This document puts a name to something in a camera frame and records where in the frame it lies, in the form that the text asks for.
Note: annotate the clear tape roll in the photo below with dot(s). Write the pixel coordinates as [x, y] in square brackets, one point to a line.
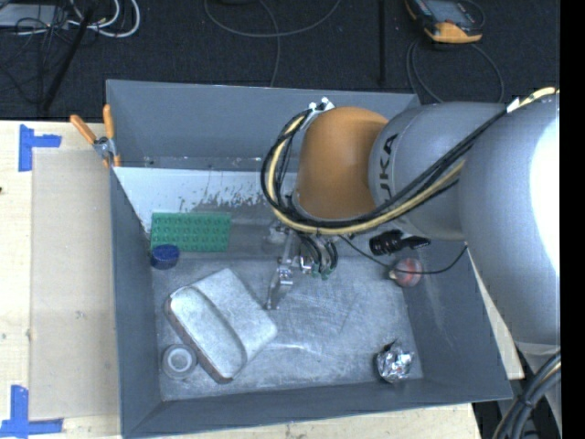
[179, 360]

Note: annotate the crumpled silver foil wrapper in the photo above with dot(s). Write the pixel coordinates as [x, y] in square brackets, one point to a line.
[394, 363]

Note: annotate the red-brown round fruit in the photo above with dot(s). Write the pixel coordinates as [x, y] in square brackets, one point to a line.
[407, 272]

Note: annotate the dark blue round cap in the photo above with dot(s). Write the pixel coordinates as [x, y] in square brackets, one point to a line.
[164, 256]

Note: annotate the black cylinder on white bracket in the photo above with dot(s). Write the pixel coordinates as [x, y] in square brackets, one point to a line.
[388, 243]

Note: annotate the pale cardboard board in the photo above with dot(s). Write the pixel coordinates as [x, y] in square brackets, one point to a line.
[68, 291]

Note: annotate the green studded flat plate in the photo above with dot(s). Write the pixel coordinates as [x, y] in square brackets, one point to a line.
[192, 231]

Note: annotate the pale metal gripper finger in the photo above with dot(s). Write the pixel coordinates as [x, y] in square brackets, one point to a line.
[286, 281]
[274, 291]

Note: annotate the grey metal bin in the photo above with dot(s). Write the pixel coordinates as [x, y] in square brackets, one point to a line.
[320, 336]

